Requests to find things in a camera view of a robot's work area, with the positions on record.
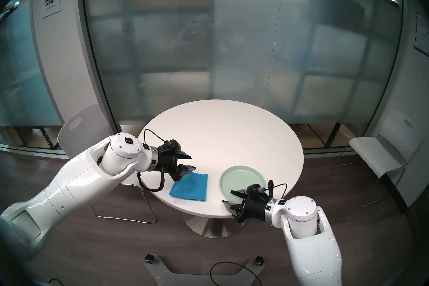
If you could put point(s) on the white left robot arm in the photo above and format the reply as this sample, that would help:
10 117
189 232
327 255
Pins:
83 181

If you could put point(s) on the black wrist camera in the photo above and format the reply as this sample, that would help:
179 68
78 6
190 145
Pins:
171 145
256 191

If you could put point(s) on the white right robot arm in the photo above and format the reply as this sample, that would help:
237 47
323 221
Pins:
301 235

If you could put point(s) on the steel table pedestal base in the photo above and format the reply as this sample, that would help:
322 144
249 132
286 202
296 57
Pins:
214 226

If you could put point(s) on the white chair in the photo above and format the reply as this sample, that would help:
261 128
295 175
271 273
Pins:
395 141
83 131

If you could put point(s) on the black star knob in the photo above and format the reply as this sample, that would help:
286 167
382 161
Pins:
149 259
258 260

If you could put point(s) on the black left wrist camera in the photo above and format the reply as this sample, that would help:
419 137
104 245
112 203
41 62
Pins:
171 145

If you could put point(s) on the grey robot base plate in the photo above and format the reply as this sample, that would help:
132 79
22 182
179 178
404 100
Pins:
157 272

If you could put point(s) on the pale green round plate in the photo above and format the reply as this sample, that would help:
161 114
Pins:
241 178

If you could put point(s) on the blue microfiber napkin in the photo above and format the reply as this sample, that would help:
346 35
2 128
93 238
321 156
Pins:
191 188

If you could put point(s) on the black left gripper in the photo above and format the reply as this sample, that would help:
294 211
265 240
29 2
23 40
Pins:
167 163

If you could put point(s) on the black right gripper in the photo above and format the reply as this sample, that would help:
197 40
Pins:
253 210

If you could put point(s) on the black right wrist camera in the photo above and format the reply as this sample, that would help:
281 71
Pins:
256 191

